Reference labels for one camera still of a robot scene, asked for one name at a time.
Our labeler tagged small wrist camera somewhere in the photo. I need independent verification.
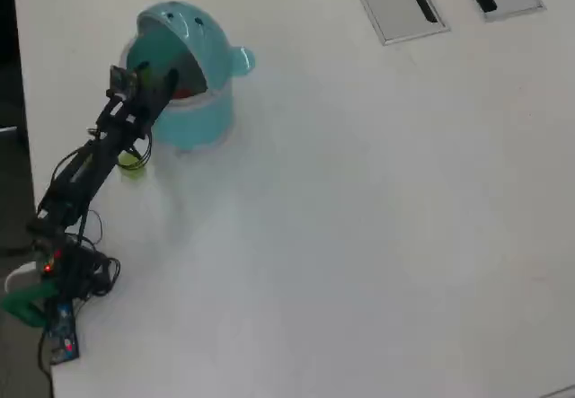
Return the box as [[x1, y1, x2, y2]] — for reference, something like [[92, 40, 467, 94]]
[[109, 64, 138, 98]]

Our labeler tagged white round clamp pad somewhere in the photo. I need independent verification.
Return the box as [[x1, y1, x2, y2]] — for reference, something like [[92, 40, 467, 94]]
[[4, 261, 44, 296]]

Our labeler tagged teal whale-shaped bin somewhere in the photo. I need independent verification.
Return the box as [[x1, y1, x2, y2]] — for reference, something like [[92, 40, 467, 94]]
[[123, 0, 258, 155]]

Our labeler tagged green table clamp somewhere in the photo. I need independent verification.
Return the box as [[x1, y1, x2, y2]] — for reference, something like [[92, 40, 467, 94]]
[[1, 279, 58, 327]]

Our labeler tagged green lego block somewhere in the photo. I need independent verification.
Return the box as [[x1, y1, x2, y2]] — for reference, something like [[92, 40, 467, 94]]
[[117, 150, 147, 181]]

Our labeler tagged blue circuit board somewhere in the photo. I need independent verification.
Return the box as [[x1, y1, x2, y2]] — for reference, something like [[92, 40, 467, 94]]
[[42, 301, 81, 366]]

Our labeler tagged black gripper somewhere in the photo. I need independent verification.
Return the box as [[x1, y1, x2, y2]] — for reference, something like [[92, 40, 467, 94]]
[[96, 60, 180, 141]]

